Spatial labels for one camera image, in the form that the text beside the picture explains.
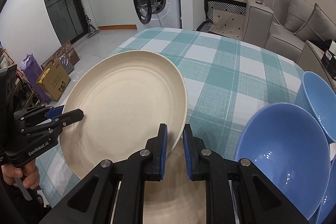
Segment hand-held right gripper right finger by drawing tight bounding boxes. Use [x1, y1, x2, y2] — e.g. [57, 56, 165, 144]
[182, 123, 307, 224]

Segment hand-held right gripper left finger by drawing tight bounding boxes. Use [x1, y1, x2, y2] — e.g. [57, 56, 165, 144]
[52, 123, 168, 224]

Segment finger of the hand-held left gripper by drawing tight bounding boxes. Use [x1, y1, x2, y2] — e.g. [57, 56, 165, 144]
[20, 109, 84, 140]
[14, 105, 65, 125]

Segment beige round plate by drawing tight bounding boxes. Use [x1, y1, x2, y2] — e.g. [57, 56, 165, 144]
[143, 145, 208, 224]
[59, 50, 188, 180]

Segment large blue bowl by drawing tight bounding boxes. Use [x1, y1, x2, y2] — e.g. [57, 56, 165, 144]
[234, 103, 331, 224]

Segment person's left hand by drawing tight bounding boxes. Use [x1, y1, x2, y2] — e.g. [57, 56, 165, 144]
[1, 158, 40, 189]

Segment brown cardboard box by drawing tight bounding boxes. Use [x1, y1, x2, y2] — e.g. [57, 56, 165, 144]
[36, 58, 71, 102]

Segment purple bag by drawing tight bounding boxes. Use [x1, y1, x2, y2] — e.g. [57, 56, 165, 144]
[20, 53, 50, 105]

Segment patterned flat box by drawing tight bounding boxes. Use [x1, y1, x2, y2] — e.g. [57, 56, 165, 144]
[41, 41, 80, 69]

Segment teal checked tablecloth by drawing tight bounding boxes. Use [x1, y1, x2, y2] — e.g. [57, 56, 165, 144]
[34, 27, 313, 214]

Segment upright vacuum cleaner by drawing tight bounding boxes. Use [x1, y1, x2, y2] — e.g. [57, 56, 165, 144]
[84, 14, 100, 39]

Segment white kitchen counter cabinets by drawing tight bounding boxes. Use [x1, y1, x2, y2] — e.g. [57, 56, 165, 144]
[87, 0, 137, 30]

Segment patterned black white cushion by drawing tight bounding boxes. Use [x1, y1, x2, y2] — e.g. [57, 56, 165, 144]
[196, 0, 247, 39]

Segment grey sofa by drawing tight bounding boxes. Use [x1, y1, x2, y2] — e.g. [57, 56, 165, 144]
[241, 0, 336, 64]

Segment grey side cabinet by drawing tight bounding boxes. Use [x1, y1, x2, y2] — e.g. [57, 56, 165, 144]
[297, 40, 336, 90]

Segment black box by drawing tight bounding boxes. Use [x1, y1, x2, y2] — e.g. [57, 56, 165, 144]
[321, 40, 336, 68]

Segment grey sofa cushion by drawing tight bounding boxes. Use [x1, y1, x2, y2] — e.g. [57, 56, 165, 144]
[285, 0, 315, 33]
[294, 3, 336, 42]

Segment white charging cable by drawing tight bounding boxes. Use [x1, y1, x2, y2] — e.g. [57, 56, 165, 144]
[272, 0, 284, 28]

